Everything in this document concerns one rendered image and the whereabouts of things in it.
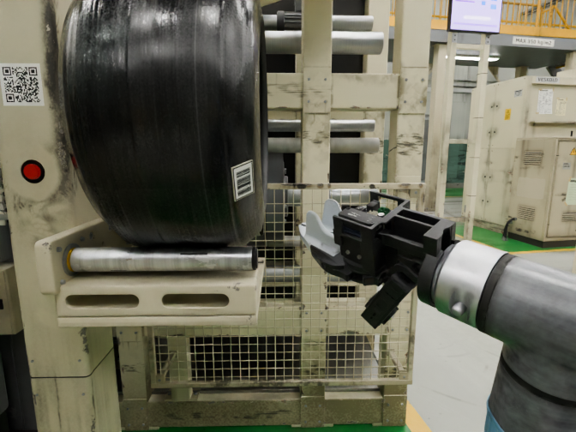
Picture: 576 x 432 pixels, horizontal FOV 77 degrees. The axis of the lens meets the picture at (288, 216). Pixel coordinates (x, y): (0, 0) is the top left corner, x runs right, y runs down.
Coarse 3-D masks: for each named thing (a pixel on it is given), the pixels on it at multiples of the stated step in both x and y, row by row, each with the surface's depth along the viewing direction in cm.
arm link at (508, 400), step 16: (496, 384) 33; (512, 384) 30; (528, 384) 29; (496, 400) 33; (512, 400) 31; (528, 400) 29; (544, 400) 28; (560, 400) 28; (496, 416) 33; (512, 416) 31; (528, 416) 30; (544, 416) 29; (560, 416) 28
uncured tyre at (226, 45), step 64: (128, 0) 51; (192, 0) 51; (256, 0) 61; (64, 64) 51; (128, 64) 49; (192, 64) 49; (256, 64) 56; (64, 128) 54; (128, 128) 50; (192, 128) 51; (256, 128) 57; (128, 192) 55; (192, 192) 55; (256, 192) 61
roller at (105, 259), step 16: (80, 256) 66; (96, 256) 66; (112, 256) 66; (128, 256) 66; (144, 256) 66; (160, 256) 66; (176, 256) 66; (192, 256) 66; (208, 256) 66; (224, 256) 66; (240, 256) 66; (256, 256) 67
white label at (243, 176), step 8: (232, 168) 54; (240, 168) 55; (248, 168) 56; (232, 176) 55; (240, 176) 56; (248, 176) 57; (232, 184) 56; (240, 184) 56; (248, 184) 58; (240, 192) 57; (248, 192) 58
